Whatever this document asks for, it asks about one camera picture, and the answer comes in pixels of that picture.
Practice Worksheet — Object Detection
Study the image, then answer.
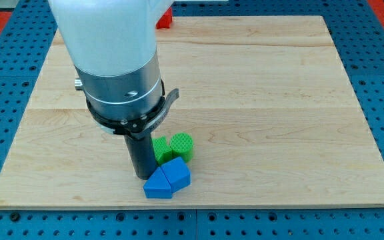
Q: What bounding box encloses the green circle block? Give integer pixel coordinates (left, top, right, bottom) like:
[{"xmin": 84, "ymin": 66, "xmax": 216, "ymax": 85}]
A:
[{"xmin": 169, "ymin": 133, "xmax": 194, "ymax": 163}]

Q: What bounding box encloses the blue triangle block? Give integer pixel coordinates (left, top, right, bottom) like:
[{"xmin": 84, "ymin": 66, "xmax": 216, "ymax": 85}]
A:
[{"xmin": 143, "ymin": 167, "xmax": 173, "ymax": 199}]

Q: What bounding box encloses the black clamp ring mount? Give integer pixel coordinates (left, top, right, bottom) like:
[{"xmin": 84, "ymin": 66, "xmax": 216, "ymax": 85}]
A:
[{"xmin": 86, "ymin": 89, "xmax": 179, "ymax": 139}]

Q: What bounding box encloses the wooden board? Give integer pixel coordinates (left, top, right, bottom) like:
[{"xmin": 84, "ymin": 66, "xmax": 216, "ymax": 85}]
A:
[{"xmin": 0, "ymin": 16, "xmax": 384, "ymax": 211}]

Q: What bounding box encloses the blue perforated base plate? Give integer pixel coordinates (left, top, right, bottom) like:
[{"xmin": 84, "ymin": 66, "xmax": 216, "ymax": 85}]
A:
[{"xmin": 0, "ymin": 0, "xmax": 384, "ymax": 239}]

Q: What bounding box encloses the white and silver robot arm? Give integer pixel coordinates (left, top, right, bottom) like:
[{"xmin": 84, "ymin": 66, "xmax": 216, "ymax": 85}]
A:
[{"xmin": 49, "ymin": 0, "xmax": 179, "ymax": 179}]

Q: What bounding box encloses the blue pentagon block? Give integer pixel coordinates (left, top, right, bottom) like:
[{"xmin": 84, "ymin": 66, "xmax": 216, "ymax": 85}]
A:
[{"xmin": 161, "ymin": 157, "xmax": 191, "ymax": 193}]

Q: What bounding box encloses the red block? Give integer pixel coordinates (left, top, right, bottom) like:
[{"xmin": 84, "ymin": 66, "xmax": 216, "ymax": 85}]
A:
[{"xmin": 155, "ymin": 7, "xmax": 173, "ymax": 29}]

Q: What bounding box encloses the green star block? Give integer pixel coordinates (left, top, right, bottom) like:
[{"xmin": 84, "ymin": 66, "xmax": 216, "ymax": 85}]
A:
[{"xmin": 152, "ymin": 136, "xmax": 173, "ymax": 165}]

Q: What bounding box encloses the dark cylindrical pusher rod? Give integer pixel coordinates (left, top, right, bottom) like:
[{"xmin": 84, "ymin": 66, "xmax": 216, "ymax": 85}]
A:
[{"xmin": 124, "ymin": 134, "xmax": 158, "ymax": 180}]

